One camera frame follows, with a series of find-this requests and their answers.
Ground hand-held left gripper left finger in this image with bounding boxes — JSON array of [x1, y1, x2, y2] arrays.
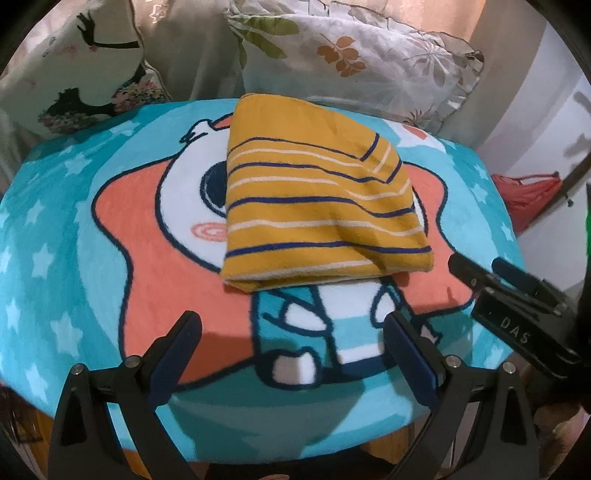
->
[[47, 311, 203, 480]]

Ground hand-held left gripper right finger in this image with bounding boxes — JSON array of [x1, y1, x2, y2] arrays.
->
[[382, 311, 540, 480]]

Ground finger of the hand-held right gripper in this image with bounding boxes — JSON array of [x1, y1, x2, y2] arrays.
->
[[491, 257, 570, 317], [448, 252, 511, 297]]

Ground yellow striped sweater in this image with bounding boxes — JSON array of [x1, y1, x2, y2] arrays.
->
[[219, 92, 435, 294]]

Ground red plastic bag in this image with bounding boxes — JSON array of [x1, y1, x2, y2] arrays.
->
[[490, 172, 567, 234]]

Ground dark metal rod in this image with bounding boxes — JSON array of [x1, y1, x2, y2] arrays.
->
[[551, 154, 591, 209]]

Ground turquoise cartoon printed blanket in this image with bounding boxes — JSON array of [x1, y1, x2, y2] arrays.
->
[[0, 97, 528, 464]]

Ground white leaf print pillow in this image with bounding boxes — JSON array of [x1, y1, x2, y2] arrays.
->
[[224, 0, 485, 136]]

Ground beige embroidered curtain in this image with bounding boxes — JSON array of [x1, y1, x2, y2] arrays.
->
[[134, 0, 249, 103]]

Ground white bird print pillow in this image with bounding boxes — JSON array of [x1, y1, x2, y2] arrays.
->
[[0, 0, 174, 140]]

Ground wooden bed frame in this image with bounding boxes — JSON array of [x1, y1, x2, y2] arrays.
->
[[0, 385, 435, 480]]

